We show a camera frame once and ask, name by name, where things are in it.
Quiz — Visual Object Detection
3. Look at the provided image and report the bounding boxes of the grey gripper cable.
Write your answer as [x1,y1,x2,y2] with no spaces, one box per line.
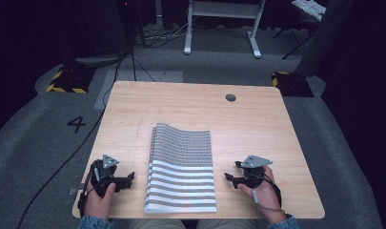
[251,188,287,214]

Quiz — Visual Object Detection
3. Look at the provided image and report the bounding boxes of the bundle of floor cables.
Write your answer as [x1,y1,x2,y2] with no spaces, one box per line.
[132,15,201,50]

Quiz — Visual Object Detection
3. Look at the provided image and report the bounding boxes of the person's right hand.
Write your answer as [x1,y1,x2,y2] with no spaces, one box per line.
[237,165,289,224]

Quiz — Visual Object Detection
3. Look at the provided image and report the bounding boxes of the long black floor cable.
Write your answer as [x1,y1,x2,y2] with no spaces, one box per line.
[16,47,132,229]

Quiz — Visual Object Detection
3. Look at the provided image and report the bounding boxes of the black equipment stand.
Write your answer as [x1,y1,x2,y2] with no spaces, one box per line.
[115,0,148,49]

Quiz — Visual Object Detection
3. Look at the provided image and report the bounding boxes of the black chair with white cloth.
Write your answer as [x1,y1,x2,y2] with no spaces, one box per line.
[272,0,328,61]

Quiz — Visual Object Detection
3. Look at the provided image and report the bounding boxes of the person's legs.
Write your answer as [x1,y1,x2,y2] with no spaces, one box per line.
[126,219,265,229]

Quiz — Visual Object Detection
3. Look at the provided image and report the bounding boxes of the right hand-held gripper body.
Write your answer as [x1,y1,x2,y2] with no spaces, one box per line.
[238,155,274,189]

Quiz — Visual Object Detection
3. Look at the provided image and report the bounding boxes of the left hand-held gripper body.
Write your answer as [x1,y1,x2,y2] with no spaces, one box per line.
[91,154,125,198]

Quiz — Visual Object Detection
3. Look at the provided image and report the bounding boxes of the person's left hand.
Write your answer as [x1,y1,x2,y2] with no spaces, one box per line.
[83,182,117,221]

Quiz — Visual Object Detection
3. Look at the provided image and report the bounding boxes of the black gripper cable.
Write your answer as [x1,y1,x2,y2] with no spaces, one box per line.
[258,173,283,208]
[77,161,101,219]

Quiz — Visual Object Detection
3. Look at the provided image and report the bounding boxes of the grey white striped cloth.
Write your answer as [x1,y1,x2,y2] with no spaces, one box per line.
[143,122,218,214]

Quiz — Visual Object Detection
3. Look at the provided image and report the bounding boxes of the white desk frame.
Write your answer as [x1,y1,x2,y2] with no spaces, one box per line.
[183,0,267,59]

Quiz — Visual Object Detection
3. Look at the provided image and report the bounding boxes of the grey flat stand foot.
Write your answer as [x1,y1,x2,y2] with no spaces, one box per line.
[74,54,126,67]

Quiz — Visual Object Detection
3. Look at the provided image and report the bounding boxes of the dark curtain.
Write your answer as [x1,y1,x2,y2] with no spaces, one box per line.
[295,0,356,78]

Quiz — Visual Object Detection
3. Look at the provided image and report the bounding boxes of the black yellow striped base plate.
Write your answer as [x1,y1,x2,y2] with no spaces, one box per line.
[45,66,97,94]
[271,71,315,98]

